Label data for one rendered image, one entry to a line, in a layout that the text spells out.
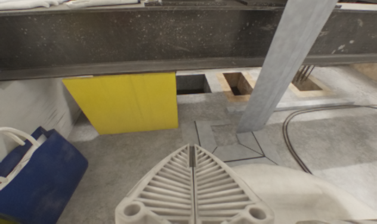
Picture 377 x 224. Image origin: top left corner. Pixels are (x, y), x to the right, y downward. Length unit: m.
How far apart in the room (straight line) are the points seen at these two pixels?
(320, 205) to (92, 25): 0.94
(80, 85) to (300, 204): 0.90
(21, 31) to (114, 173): 0.71
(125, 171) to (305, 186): 0.74
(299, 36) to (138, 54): 0.64
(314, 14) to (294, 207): 0.60
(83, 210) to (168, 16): 0.89
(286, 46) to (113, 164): 0.96
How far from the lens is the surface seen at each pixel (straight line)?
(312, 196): 0.54
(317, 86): 1.78
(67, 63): 0.86
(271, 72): 0.72
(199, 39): 0.71
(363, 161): 1.30
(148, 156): 0.87
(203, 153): 0.16
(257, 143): 0.95
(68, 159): 0.84
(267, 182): 0.47
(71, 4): 0.67
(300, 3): 0.65
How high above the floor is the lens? 0.75
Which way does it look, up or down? 44 degrees down
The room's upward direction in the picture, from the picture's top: 1 degrees clockwise
